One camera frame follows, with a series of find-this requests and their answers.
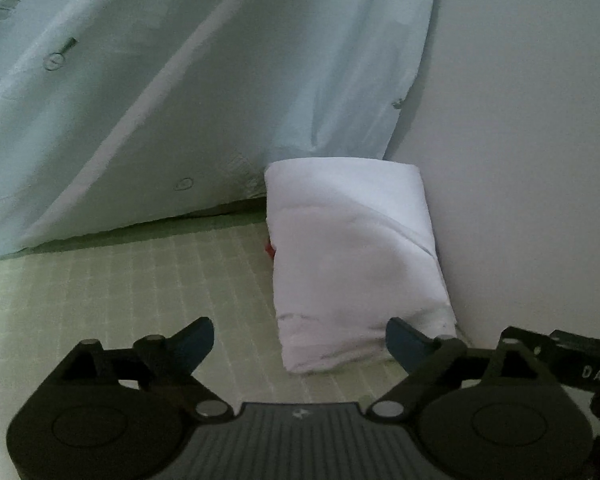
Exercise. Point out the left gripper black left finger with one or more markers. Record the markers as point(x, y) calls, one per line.
point(169, 365)

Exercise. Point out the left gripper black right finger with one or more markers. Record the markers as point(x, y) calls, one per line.
point(432, 367)

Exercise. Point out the red striped garment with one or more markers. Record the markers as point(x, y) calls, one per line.
point(270, 250)

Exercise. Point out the white cloth garment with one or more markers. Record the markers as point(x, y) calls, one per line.
point(353, 246)

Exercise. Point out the light blue carrot-print sheet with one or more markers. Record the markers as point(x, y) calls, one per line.
point(118, 112)

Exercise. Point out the white side panel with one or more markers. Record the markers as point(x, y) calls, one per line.
point(503, 121)

